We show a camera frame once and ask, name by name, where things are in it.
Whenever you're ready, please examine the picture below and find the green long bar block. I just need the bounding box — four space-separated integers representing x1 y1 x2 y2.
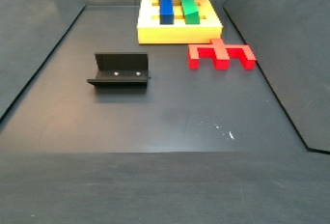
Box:
180 0 200 24

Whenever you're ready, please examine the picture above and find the black angle bracket holder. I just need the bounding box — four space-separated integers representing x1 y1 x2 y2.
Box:
88 52 149 86

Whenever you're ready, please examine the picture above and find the yellow slotted base board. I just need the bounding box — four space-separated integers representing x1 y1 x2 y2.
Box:
136 0 223 44

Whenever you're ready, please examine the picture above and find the red comb-shaped block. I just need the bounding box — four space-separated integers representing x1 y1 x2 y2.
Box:
188 39 256 70

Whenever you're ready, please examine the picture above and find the blue long bar block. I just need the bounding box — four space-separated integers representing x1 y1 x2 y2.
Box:
159 0 173 24

